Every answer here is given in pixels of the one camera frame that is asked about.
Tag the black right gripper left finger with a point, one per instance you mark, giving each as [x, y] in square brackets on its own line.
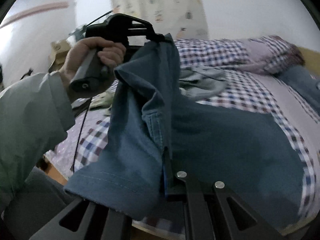
[83, 219]

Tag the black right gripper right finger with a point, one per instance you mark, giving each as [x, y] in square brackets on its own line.
[212, 211]

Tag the dark blue garment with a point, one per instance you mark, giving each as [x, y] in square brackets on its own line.
[155, 131]

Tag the grey-green sleeved left forearm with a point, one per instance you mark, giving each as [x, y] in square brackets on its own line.
[36, 114]

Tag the person's left hand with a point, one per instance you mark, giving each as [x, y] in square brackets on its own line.
[93, 50]

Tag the cardboard box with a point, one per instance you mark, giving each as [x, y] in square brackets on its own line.
[59, 51]

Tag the light grey-blue garment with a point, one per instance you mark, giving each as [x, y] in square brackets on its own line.
[200, 82]

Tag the checkered plaid bed sheet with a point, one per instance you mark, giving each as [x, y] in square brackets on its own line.
[264, 94]

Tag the blue cartoon pillow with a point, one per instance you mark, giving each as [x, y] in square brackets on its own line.
[303, 82]

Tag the plaid and dotted quilt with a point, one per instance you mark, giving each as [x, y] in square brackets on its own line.
[268, 55]

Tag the pineapple print wall cloth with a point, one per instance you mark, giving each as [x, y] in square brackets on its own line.
[182, 18]

